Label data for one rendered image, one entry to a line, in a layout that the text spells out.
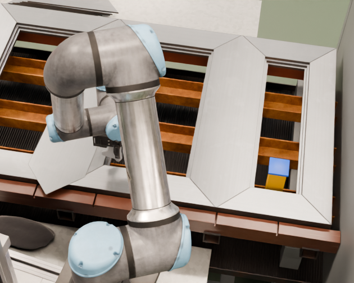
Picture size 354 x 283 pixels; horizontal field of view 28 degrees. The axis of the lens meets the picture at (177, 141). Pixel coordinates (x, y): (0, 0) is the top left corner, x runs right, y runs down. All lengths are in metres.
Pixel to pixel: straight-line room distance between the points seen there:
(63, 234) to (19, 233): 0.13
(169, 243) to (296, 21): 2.57
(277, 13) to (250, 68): 1.55
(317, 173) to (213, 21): 0.84
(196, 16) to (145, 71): 1.32
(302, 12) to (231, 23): 1.31
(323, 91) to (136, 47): 1.09
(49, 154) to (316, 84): 0.91
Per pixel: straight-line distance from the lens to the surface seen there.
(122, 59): 1.44
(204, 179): 2.11
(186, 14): 2.75
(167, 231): 1.51
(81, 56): 1.43
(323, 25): 3.95
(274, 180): 2.13
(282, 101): 2.56
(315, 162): 2.20
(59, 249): 2.19
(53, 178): 2.13
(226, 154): 2.18
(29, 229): 2.20
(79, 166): 2.14
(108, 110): 1.82
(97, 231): 1.52
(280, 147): 2.42
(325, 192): 2.14
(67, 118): 1.68
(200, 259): 2.16
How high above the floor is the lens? 2.56
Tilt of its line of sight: 51 degrees down
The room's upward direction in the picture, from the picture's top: 3 degrees clockwise
